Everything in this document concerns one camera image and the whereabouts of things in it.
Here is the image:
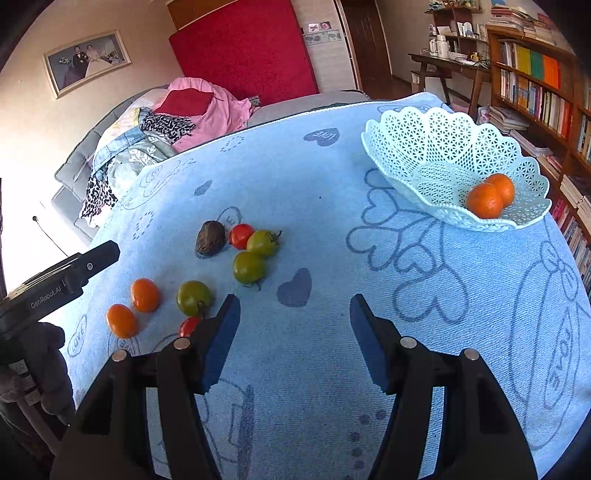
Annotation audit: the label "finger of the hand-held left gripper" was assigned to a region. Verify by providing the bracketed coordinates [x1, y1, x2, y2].
[68, 240, 121, 283]

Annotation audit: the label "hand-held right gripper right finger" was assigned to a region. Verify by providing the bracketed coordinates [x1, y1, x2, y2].
[349, 294, 539, 480]

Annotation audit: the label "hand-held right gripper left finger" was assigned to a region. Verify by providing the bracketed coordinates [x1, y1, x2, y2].
[48, 294, 241, 480]

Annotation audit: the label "green tomato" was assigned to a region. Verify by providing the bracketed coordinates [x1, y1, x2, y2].
[176, 281, 214, 317]
[233, 251, 267, 289]
[246, 230, 282, 258]

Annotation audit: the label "orange tangerine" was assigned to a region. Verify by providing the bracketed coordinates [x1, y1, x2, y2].
[130, 278, 161, 313]
[106, 304, 139, 339]
[466, 183, 504, 219]
[486, 173, 515, 208]

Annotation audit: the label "brown wrinkled fruit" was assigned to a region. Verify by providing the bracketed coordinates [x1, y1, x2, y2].
[195, 220, 227, 257]

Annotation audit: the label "round red tomato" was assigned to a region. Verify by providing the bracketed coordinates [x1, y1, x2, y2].
[229, 224, 255, 249]

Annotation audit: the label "pale blue lattice basket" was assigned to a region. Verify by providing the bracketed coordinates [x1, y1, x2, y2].
[361, 105, 552, 232]

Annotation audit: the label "person's left hand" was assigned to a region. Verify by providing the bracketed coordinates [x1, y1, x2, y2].
[25, 322, 77, 414]

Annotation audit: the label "grey bed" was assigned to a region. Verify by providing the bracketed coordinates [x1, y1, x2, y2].
[52, 85, 372, 247]

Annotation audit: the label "blue printed blanket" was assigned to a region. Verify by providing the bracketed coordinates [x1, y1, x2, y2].
[48, 92, 589, 480]

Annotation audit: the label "floral quilt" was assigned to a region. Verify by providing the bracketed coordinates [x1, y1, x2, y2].
[90, 88, 178, 204]

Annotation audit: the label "leopard print cloth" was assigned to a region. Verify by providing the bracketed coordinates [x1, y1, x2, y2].
[79, 113, 197, 227]

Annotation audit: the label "red pillow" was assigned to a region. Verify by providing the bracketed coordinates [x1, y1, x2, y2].
[154, 89, 215, 116]

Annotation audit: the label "pink cloth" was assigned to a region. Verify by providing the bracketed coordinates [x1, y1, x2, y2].
[152, 77, 262, 153]

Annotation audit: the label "red padded headboard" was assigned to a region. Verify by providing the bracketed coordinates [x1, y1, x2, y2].
[168, 0, 320, 106]

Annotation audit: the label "stacks of floor books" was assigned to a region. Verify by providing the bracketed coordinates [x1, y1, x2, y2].
[480, 105, 566, 183]

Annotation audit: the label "wooden desk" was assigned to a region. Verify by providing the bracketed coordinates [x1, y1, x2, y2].
[407, 52, 492, 116]

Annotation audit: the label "dark wooden door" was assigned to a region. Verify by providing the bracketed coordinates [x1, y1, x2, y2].
[339, 0, 393, 100]

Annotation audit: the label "rows of shelved books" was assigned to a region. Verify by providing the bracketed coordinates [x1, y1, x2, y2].
[498, 41, 591, 291]

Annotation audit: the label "wooden bookshelf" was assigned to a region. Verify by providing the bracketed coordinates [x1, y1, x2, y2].
[485, 25, 591, 296]

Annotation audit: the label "small wooden desk shelf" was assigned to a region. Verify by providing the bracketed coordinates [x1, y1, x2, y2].
[425, 7, 489, 58]

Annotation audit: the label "book pile atop bookshelf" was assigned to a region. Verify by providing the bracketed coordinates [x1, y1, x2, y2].
[487, 4, 557, 46]

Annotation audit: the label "thin black cable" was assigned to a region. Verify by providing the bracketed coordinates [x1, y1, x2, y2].
[31, 215, 71, 257]

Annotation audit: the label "framed wall photo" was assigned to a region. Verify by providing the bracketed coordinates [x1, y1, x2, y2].
[43, 30, 132, 100]

